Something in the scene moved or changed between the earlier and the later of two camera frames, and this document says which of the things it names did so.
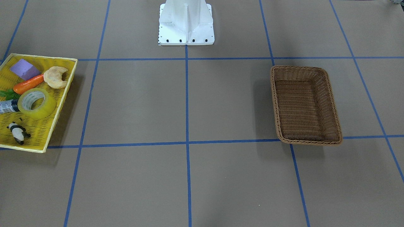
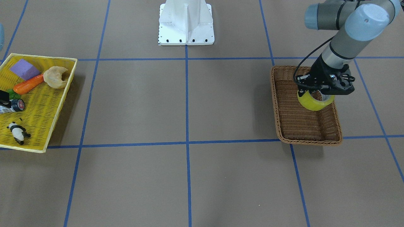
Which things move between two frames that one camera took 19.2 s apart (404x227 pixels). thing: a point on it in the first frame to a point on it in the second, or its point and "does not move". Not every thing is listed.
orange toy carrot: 20,88 does not move
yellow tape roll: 26,97 to 308,101
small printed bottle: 9,106 does not move
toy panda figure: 19,132 does not move
